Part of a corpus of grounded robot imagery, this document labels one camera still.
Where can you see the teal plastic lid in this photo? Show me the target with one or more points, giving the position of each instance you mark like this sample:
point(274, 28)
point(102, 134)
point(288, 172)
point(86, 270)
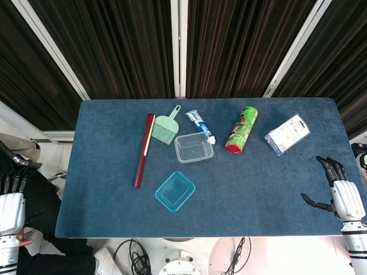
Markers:
point(175, 191)

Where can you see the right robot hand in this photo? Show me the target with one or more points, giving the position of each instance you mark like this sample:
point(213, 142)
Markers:
point(347, 200)

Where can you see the blue white toothpaste tube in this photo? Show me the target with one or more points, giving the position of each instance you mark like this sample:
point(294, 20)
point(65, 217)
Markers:
point(200, 126)

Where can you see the person in black clothes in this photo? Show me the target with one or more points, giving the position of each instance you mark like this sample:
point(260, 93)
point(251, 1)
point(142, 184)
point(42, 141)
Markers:
point(43, 200)

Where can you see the bystander bare hand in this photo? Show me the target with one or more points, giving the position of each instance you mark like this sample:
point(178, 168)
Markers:
point(24, 239)

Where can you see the green chip can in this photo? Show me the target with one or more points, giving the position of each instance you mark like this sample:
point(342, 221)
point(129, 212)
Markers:
point(241, 131)

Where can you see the dark red folded fan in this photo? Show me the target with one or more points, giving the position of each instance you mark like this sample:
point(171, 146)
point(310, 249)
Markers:
point(144, 149)

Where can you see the black white device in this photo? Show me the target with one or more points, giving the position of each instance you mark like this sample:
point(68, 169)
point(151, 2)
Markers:
point(362, 156)

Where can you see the white window post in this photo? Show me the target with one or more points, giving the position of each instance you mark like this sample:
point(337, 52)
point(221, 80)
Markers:
point(295, 51)
point(51, 48)
point(179, 48)

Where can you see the clear blister pack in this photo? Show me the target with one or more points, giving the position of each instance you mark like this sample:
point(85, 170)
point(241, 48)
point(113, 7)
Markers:
point(288, 134)

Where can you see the transparent plastic container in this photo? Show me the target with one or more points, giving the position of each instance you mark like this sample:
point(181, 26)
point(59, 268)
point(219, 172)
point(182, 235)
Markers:
point(193, 149)

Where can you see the chrome chair tube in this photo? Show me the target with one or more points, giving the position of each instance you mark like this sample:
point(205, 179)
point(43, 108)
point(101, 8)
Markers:
point(57, 175)

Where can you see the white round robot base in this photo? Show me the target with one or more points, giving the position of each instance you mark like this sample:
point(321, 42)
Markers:
point(179, 265)

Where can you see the blue felt table mat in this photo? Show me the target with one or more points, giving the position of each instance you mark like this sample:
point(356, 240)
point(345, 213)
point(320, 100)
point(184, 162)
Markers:
point(229, 186)

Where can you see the chrome black chair armrest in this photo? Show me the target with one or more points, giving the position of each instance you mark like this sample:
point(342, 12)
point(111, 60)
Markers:
point(25, 164)

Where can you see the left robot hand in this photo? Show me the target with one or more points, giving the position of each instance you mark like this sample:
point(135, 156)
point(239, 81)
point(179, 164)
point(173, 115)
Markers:
point(13, 212)

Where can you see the white shoe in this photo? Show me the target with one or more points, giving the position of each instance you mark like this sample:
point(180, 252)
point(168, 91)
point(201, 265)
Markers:
point(104, 260)

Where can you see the mint green small brush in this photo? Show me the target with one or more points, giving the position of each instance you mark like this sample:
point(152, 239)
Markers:
point(166, 129)

